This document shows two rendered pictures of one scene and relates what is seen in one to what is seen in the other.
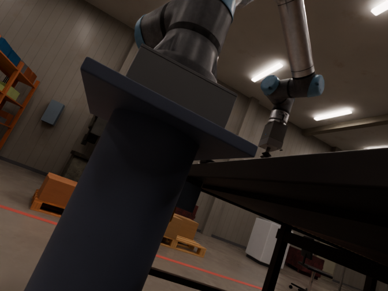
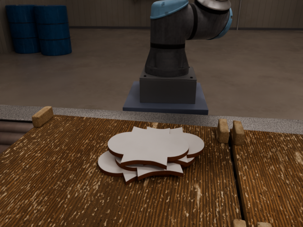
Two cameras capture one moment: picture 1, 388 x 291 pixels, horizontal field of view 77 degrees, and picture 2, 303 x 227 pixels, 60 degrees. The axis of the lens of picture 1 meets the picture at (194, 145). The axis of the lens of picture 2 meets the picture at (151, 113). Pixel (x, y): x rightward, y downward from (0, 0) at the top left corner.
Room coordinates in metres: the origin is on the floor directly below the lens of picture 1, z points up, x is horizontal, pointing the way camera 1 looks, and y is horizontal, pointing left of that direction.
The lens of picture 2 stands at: (0.73, -0.77, 1.20)
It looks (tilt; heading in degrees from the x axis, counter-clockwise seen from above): 25 degrees down; 111
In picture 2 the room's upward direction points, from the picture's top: straight up
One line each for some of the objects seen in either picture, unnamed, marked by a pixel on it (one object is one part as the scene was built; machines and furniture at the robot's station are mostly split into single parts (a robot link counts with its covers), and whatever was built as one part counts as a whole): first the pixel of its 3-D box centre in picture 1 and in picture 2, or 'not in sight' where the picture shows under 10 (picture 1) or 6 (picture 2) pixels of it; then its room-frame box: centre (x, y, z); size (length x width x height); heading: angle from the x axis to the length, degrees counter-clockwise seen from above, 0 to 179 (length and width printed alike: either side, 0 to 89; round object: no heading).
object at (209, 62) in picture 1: (185, 64); (167, 56); (0.45, 0.08, 1.00); 0.15 x 0.15 x 0.10
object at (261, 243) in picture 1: (271, 234); not in sight; (6.56, -2.75, 0.75); 0.82 x 0.68 x 1.51; 106
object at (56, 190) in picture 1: (84, 191); not in sight; (3.62, 1.18, 0.33); 1.19 x 0.91 x 0.67; 108
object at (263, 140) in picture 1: (275, 135); not in sight; (0.97, -0.30, 1.13); 0.10 x 0.09 x 0.16; 96
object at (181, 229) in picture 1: (168, 227); not in sight; (4.38, -0.11, 0.22); 1.24 x 0.85 x 0.45; 113
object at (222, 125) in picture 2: not in sight; (222, 130); (0.69, -0.29, 0.95); 0.06 x 0.02 x 0.03; 102
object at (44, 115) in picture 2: not in sight; (43, 116); (0.31, -0.37, 0.95); 0.06 x 0.02 x 0.03; 102
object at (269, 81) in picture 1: (277, 89); not in sight; (0.89, -0.23, 1.29); 0.11 x 0.11 x 0.08; 42
